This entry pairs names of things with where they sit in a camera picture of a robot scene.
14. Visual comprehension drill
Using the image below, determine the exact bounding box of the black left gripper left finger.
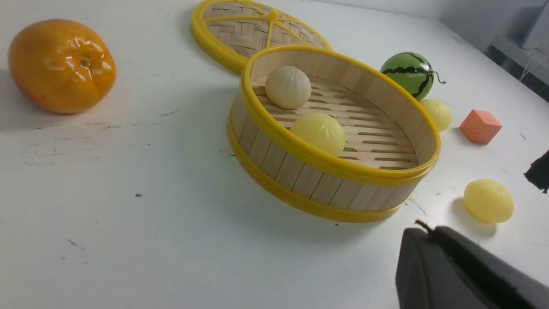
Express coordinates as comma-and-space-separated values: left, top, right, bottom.
395, 220, 489, 309

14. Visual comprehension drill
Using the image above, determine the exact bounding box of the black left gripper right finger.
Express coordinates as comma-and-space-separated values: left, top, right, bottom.
433, 226, 548, 309

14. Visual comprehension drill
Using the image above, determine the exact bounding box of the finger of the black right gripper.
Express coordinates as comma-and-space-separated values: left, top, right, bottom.
524, 151, 549, 194

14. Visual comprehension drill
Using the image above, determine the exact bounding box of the yellow bun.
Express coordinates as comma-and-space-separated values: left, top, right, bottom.
463, 179, 515, 224
419, 99, 452, 132
290, 113, 346, 157

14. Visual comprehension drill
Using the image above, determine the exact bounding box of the white bun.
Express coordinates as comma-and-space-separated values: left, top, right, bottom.
265, 65, 312, 110

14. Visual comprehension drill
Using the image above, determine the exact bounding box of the bamboo steamer tray yellow rim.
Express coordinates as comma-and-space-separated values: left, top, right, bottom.
227, 45, 441, 222

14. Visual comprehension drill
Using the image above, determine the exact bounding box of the woven bamboo steamer lid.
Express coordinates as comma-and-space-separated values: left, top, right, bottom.
190, 0, 331, 74

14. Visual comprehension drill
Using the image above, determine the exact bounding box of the orange foam cube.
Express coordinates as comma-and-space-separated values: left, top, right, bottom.
459, 109, 502, 146

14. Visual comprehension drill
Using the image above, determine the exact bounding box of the grey background shelf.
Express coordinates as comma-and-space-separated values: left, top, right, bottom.
492, 0, 548, 87

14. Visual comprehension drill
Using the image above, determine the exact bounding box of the green toy watermelon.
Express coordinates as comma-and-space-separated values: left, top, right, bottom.
379, 51, 446, 101

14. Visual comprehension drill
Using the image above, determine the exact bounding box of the orange plastic tangerine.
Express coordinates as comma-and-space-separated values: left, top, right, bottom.
8, 19, 117, 114

